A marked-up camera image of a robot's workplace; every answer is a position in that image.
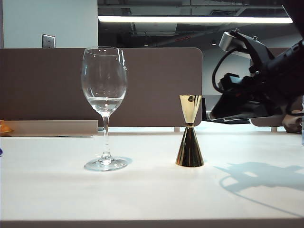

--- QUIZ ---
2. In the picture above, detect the gold metal jigger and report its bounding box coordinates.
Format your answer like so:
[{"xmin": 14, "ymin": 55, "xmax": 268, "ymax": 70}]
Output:
[{"xmin": 175, "ymin": 95, "xmax": 205, "ymax": 168}]

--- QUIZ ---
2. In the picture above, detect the grey background screen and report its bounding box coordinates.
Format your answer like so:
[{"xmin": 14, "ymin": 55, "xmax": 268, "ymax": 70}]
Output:
[{"xmin": 204, "ymin": 95, "xmax": 220, "ymax": 111}]

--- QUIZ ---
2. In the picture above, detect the orange object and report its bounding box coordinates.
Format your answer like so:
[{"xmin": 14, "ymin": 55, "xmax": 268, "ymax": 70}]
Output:
[{"xmin": 0, "ymin": 120, "xmax": 14, "ymax": 137}]

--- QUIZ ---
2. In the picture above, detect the long ceiling light strip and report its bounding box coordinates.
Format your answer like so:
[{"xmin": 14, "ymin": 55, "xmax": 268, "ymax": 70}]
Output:
[{"xmin": 97, "ymin": 15, "xmax": 294, "ymax": 24}]

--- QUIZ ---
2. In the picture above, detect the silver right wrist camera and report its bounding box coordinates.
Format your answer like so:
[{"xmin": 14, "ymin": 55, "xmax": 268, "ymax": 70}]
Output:
[{"xmin": 218, "ymin": 28, "xmax": 276, "ymax": 75}]

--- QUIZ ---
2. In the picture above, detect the black camera cable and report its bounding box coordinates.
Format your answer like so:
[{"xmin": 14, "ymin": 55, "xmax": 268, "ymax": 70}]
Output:
[{"xmin": 211, "ymin": 48, "xmax": 240, "ymax": 94}]

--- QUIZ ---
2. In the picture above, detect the brown crumpled bag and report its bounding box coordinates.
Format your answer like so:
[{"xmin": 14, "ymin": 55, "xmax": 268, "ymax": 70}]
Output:
[{"xmin": 282, "ymin": 110, "xmax": 304, "ymax": 133}]

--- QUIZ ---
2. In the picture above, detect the metal wall switch plate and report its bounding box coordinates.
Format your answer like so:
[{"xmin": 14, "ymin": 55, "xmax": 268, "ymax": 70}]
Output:
[{"xmin": 42, "ymin": 34, "xmax": 56, "ymax": 49}]

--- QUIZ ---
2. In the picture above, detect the clear wine glass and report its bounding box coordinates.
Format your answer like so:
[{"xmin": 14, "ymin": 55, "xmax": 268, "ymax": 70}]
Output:
[{"xmin": 81, "ymin": 46, "xmax": 132, "ymax": 172}]

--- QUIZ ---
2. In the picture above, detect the wide brown desk partition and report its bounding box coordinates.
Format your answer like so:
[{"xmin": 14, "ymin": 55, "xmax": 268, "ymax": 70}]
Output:
[{"xmin": 0, "ymin": 47, "xmax": 204, "ymax": 128}]

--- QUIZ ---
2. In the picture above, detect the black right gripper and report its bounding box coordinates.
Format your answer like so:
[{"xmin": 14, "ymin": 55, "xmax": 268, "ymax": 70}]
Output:
[{"xmin": 209, "ymin": 71, "xmax": 288, "ymax": 121}]

